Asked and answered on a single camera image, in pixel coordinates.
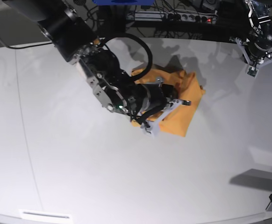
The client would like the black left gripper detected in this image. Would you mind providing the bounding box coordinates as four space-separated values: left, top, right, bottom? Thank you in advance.
229 27 272 77

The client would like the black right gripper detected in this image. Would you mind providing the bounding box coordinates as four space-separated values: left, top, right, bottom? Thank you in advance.
124 83 191 137

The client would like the yellow T-shirt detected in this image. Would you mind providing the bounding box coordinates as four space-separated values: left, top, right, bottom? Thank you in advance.
136 69 205 137

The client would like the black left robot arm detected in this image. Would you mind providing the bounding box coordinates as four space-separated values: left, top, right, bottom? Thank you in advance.
229 0 272 77

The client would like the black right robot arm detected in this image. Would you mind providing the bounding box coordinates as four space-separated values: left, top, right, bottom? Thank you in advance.
6 0 191 136

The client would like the white power strip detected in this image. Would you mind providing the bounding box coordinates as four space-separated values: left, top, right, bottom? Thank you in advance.
126 11 167 21

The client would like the white flat bar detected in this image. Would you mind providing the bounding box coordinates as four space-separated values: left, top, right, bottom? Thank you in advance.
19 209 72 220

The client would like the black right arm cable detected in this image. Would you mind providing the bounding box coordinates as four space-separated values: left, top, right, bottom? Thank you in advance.
98 32 153 82

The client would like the black power strip red switch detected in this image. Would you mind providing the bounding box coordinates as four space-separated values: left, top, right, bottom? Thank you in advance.
164 12 218 24

